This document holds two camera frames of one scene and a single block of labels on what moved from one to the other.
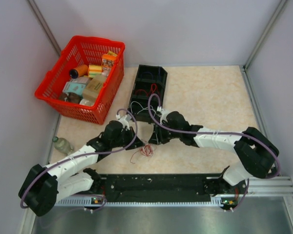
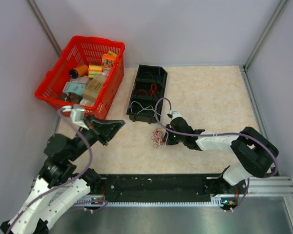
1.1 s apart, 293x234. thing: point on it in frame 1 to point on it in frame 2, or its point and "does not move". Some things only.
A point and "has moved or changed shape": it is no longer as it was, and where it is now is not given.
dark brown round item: x=70 y=97 does not move
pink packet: x=81 y=79 does not move
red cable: x=147 y=150 has moved or changed shape
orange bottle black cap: x=80 y=71 does not move
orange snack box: x=108 y=61 does not move
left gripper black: x=131 y=134 to x=107 y=128
